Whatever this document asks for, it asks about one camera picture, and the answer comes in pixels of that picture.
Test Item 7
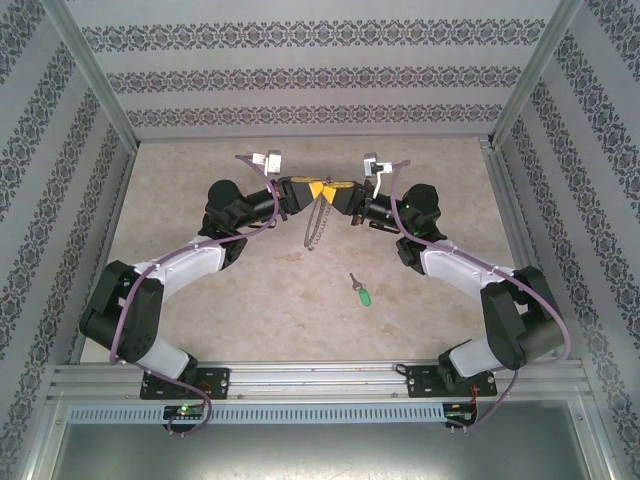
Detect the metal keyring chain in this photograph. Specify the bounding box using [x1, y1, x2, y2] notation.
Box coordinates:
[302, 173, 335, 252]

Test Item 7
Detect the key with green tag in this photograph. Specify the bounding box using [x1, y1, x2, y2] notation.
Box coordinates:
[347, 272, 373, 309]

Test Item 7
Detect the black mounting plate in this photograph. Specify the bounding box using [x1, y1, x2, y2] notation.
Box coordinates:
[407, 364, 499, 400]
[139, 367, 231, 401]

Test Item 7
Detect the grey metal panel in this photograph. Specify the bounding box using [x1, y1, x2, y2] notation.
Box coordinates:
[47, 422, 614, 480]

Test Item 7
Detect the aluminium table edge rail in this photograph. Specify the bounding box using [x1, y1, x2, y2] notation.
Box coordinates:
[479, 138, 539, 274]
[97, 144, 141, 271]

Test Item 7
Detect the long aluminium base rail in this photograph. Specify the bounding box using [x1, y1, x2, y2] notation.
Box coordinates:
[48, 359, 587, 402]

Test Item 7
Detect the aluminium corner post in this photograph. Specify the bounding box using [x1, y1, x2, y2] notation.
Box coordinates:
[487, 0, 586, 149]
[39, 0, 144, 151]

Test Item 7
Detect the grey slotted cable duct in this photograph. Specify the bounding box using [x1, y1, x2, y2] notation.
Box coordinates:
[67, 402, 447, 426]

